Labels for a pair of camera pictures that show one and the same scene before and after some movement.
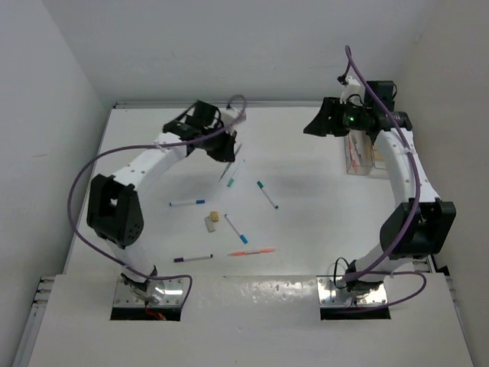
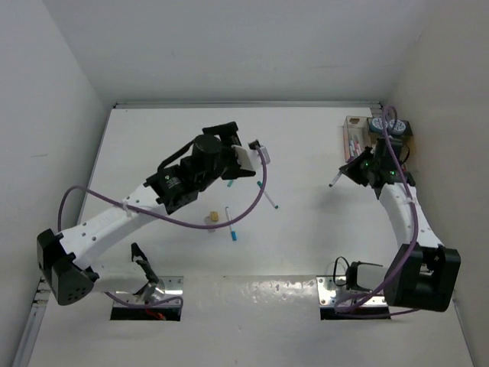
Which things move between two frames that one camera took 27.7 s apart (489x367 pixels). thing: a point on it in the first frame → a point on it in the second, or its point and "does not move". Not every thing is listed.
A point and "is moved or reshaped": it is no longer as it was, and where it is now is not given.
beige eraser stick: x=210 y=224 does not move
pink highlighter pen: x=354 y=162 is moved or reshaped
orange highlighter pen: x=250 y=251 → x=347 y=146
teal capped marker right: x=269 y=198 does not move
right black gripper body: x=344 y=118 → x=360 y=168
